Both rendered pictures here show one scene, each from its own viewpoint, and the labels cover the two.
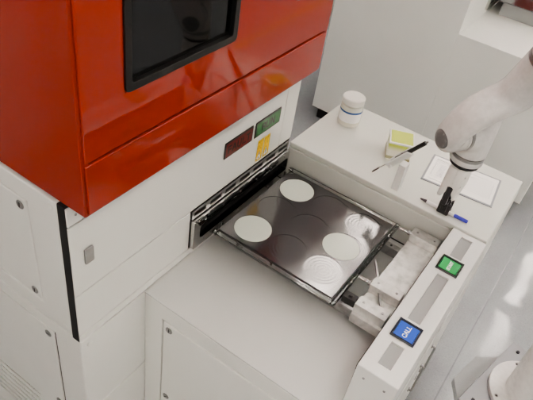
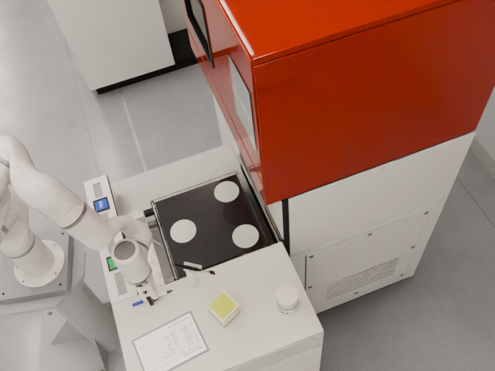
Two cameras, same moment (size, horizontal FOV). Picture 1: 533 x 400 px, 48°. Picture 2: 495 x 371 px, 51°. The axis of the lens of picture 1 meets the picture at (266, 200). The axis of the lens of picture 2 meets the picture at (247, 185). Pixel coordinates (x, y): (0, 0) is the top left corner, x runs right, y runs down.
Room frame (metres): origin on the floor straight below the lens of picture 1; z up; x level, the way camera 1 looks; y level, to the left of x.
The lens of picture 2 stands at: (2.04, -0.68, 2.58)
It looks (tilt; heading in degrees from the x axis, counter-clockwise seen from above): 55 degrees down; 138
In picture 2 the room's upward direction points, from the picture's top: 8 degrees counter-clockwise
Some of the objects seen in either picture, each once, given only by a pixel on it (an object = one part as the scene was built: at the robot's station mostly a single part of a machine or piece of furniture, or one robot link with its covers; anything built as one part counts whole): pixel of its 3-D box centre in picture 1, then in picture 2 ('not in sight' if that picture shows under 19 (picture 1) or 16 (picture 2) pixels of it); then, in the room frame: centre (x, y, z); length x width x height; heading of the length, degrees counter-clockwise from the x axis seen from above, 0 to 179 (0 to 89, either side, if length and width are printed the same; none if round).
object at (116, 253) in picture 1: (201, 187); (244, 147); (1.12, 0.16, 1.02); 0.82 x 0.03 x 0.40; 152
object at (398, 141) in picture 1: (399, 146); (224, 309); (1.49, -0.36, 1.00); 0.07 x 0.07 x 0.07; 85
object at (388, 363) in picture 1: (420, 315); (113, 242); (0.95, -0.41, 0.89); 0.55 x 0.09 x 0.14; 152
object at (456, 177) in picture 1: (458, 175); (143, 281); (1.26, -0.48, 1.09); 0.10 x 0.07 x 0.11; 152
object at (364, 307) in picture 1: (371, 311); (134, 217); (0.93, -0.29, 0.89); 0.08 x 0.03 x 0.03; 62
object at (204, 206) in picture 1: (243, 176); (259, 192); (1.27, 0.07, 0.96); 0.44 x 0.01 x 0.02; 152
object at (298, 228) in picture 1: (308, 227); (209, 222); (1.18, -0.12, 0.90); 0.34 x 0.34 x 0.01; 62
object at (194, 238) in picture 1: (243, 195); (259, 202); (1.27, 0.07, 0.89); 0.44 x 0.02 x 0.10; 152
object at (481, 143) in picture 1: (477, 129); (131, 259); (1.26, -0.47, 1.24); 0.09 x 0.08 x 0.13; 121
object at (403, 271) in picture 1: (396, 282); (145, 255); (1.07, -0.37, 0.87); 0.36 x 0.08 x 0.03; 152
